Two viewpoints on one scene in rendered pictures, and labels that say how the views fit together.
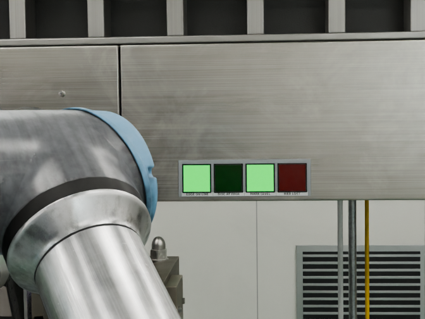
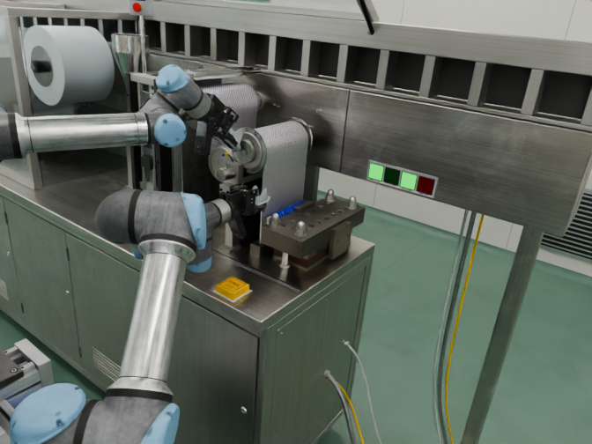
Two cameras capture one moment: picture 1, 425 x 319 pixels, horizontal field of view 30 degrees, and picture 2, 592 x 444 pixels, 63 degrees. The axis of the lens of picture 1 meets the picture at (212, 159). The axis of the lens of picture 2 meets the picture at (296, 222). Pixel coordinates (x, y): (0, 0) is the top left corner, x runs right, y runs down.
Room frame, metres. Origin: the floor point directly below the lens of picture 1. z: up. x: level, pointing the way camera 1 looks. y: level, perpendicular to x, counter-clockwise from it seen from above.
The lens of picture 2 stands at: (-0.01, -0.57, 1.68)
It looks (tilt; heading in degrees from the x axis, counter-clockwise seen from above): 24 degrees down; 31
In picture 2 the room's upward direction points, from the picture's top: 5 degrees clockwise
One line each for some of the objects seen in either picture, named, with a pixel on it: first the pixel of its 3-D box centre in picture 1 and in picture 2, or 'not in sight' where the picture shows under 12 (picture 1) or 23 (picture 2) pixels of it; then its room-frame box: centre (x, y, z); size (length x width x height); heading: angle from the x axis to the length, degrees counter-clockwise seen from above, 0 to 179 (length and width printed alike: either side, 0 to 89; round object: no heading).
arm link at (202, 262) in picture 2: not in sight; (193, 250); (0.91, 0.32, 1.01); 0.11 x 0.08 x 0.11; 122
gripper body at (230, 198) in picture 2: not in sight; (237, 203); (1.08, 0.30, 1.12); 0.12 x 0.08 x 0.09; 177
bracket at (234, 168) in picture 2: not in sight; (230, 208); (1.16, 0.39, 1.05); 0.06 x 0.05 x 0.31; 177
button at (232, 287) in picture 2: not in sight; (232, 287); (0.95, 0.20, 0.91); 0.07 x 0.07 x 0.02; 87
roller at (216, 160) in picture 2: not in sight; (246, 157); (1.33, 0.46, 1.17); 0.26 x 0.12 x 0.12; 177
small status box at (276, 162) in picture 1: (244, 178); (400, 178); (1.49, -0.06, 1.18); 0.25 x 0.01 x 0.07; 87
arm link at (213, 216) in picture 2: not in sight; (198, 220); (0.92, 0.31, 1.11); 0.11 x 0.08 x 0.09; 177
